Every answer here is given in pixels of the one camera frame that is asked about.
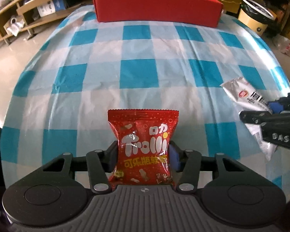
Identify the silver white snack packet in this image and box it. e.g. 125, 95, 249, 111
220, 77, 277, 161

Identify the red Trolli gummy packet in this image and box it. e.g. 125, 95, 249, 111
108, 109, 179, 187

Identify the white plastic bag on floor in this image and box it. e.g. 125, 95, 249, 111
272, 34, 290, 57

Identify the blue white checkered tablecloth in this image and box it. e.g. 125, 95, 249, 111
0, 6, 290, 198

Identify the yellow trash bin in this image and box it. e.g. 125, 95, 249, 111
238, 0, 276, 36

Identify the red cardboard box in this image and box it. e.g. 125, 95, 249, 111
93, 0, 223, 28

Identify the blue white carton box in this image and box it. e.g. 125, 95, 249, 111
37, 0, 67, 17

